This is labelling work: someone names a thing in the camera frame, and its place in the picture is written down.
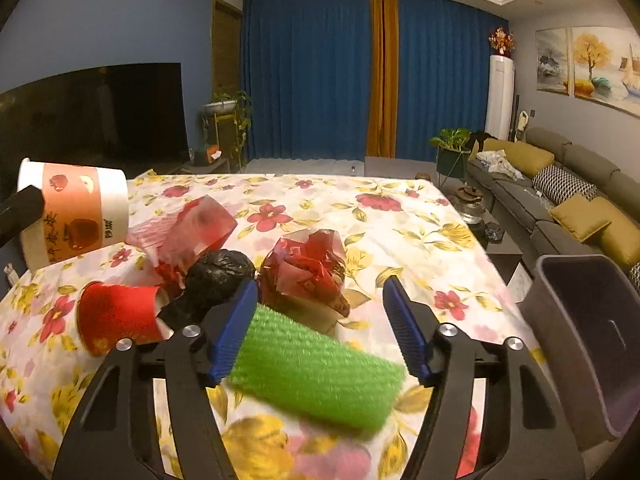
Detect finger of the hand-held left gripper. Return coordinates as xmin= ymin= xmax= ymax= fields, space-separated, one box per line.
xmin=0 ymin=186 xmax=46 ymax=248

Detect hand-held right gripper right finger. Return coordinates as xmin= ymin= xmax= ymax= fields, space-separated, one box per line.
xmin=382 ymin=275 xmax=586 ymax=480

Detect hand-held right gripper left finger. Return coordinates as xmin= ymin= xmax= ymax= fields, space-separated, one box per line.
xmin=52 ymin=279 xmax=260 ymax=480

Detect small black plastic bag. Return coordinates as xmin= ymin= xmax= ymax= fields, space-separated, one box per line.
xmin=157 ymin=249 xmax=257 ymax=333

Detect white paper cup red print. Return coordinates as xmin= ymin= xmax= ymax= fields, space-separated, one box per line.
xmin=17 ymin=158 xmax=130 ymax=271

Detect green foam net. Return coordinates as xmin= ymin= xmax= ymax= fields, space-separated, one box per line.
xmin=227 ymin=305 xmax=407 ymax=433

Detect red plastic bag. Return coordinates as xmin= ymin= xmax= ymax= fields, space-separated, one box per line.
xmin=260 ymin=228 xmax=351 ymax=318

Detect pink plastic bag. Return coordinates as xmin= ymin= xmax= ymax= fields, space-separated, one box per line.
xmin=127 ymin=195 xmax=238 ymax=283

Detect red patterned paper cup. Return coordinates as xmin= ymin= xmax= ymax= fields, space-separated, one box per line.
xmin=76 ymin=281 xmax=168 ymax=358

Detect grey plastic bin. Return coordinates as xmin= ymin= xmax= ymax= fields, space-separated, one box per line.
xmin=520 ymin=254 xmax=640 ymax=453

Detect floral tablecloth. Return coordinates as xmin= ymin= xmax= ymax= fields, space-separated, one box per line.
xmin=0 ymin=172 xmax=551 ymax=480

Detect dark coffee table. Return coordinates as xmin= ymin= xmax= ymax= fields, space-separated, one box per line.
xmin=450 ymin=187 xmax=526 ymax=283

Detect black television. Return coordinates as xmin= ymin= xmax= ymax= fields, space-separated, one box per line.
xmin=0 ymin=62 xmax=190 ymax=196

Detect plant in green pot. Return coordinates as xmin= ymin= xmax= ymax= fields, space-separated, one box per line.
xmin=430 ymin=128 xmax=473 ymax=179

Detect white crumpled cloth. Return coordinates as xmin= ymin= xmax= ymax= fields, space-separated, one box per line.
xmin=476 ymin=151 xmax=525 ymax=181

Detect gold plant stand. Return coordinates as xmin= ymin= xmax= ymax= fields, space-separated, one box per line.
xmin=212 ymin=115 xmax=246 ymax=173

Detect dark cloth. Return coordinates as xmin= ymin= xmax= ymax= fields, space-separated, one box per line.
xmin=467 ymin=131 xmax=496 ymax=153

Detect yellow pillow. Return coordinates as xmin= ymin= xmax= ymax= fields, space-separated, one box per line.
xmin=550 ymin=194 xmax=612 ymax=243
xmin=482 ymin=139 xmax=556 ymax=178
xmin=590 ymin=197 xmax=640 ymax=271

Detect trailing plant in white bowl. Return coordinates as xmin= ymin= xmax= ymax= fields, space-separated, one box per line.
xmin=202 ymin=89 xmax=253 ymax=161

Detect grey sofa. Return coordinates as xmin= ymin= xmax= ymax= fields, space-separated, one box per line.
xmin=467 ymin=127 xmax=640 ymax=281

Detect white standing air conditioner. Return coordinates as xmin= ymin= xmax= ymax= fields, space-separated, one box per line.
xmin=484 ymin=55 xmax=516 ymax=141

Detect orange curtain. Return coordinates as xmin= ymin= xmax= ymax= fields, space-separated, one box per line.
xmin=366 ymin=0 xmax=399 ymax=158

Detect blue curtain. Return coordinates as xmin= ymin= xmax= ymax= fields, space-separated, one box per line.
xmin=241 ymin=0 xmax=373 ymax=161
xmin=395 ymin=0 xmax=509 ymax=163

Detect red flower decoration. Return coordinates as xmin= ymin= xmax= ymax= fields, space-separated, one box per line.
xmin=488 ymin=27 xmax=516 ymax=58

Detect small landscape painting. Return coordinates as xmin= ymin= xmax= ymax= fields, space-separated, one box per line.
xmin=535 ymin=28 xmax=571 ymax=96

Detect sailboat and tree painting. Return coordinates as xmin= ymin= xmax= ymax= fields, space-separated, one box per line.
xmin=570 ymin=25 xmax=640 ymax=118

